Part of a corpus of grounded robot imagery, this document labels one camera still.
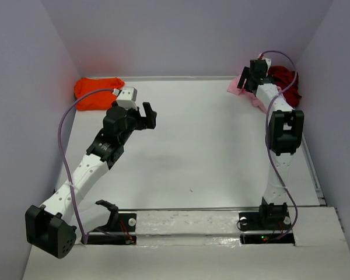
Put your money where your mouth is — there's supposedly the pink t shirt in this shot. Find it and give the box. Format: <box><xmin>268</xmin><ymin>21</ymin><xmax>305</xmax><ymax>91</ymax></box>
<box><xmin>227</xmin><ymin>75</ymin><xmax>267</xmax><ymax>113</ymax></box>

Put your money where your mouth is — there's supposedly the orange t shirt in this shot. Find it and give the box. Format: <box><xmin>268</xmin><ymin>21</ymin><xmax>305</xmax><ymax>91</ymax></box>
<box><xmin>73</xmin><ymin>78</ymin><xmax>125</xmax><ymax>111</ymax></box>

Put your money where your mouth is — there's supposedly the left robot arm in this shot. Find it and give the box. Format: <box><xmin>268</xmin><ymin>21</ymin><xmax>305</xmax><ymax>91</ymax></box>
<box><xmin>24</xmin><ymin>101</ymin><xmax>157</xmax><ymax>259</ymax></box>

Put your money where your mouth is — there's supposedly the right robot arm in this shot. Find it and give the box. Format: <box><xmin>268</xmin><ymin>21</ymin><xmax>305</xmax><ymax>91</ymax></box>
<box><xmin>237</xmin><ymin>58</ymin><xmax>305</xmax><ymax>232</ymax></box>

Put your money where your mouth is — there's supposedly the dark red t shirt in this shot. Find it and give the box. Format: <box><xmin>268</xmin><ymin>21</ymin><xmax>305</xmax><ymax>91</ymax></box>
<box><xmin>268</xmin><ymin>66</ymin><xmax>302</xmax><ymax>108</ymax></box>

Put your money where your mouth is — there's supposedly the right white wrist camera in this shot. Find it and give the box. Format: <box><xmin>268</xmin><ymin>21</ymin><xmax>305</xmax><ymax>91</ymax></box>
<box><xmin>258</xmin><ymin>54</ymin><xmax>272</xmax><ymax>69</ymax></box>

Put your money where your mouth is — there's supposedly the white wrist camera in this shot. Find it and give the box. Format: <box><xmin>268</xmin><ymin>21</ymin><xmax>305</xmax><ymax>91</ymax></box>
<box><xmin>258</xmin><ymin>54</ymin><xmax>272</xmax><ymax>69</ymax></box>
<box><xmin>113</xmin><ymin>87</ymin><xmax>137</xmax><ymax>110</ymax></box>

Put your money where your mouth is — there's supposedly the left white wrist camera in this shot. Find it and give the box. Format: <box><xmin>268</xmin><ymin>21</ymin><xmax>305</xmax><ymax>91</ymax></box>
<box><xmin>113</xmin><ymin>87</ymin><xmax>137</xmax><ymax>110</ymax></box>

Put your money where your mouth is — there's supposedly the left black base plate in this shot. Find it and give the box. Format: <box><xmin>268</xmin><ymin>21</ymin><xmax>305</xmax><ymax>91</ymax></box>
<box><xmin>86</xmin><ymin>212</ymin><xmax>137</xmax><ymax>246</ymax></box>

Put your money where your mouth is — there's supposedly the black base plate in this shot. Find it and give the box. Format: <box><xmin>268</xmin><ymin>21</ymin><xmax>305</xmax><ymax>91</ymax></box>
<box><xmin>236</xmin><ymin>211</ymin><xmax>295</xmax><ymax>245</ymax></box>
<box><xmin>86</xmin><ymin>212</ymin><xmax>137</xmax><ymax>246</ymax></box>

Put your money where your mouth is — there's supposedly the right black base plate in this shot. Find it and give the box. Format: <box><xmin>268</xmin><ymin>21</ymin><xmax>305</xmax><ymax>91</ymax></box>
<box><xmin>236</xmin><ymin>211</ymin><xmax>295</xmax><ymax>245</ymax></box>

